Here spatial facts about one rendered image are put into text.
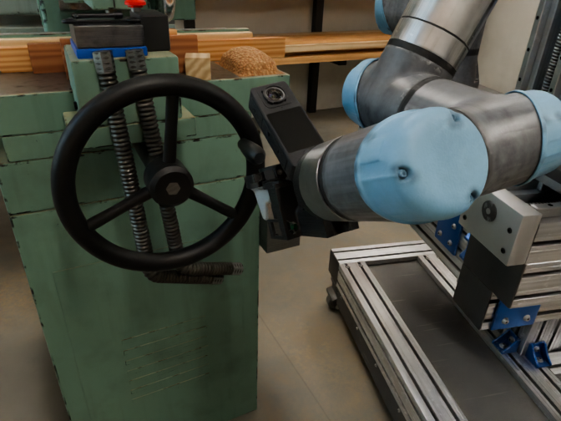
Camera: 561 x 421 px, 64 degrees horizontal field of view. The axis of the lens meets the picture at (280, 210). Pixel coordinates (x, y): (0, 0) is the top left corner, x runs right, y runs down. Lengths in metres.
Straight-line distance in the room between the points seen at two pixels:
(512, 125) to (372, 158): 0.12
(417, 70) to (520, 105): 0.11
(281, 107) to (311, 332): 1.16
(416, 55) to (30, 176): 0.60
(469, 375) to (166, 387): 0.73
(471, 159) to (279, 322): 1.32
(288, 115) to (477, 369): 0.95
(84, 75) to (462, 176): 0.50
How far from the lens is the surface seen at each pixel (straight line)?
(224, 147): 0.84
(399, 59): 0.46
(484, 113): 0.37
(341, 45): 3.29
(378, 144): 0.30
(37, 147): 0.78
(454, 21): 0.47
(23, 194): 0.81
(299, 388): 1.40
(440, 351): 1.29
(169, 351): 1.06
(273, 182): 0.48
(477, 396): 1.22
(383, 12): 1.24
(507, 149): 0.37
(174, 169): 0.61
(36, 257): 0.87
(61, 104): 0.77
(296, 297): 1.68
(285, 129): 0.46
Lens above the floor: 1.08
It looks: 29 degrees down
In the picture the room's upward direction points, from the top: 2 degrees clockwise
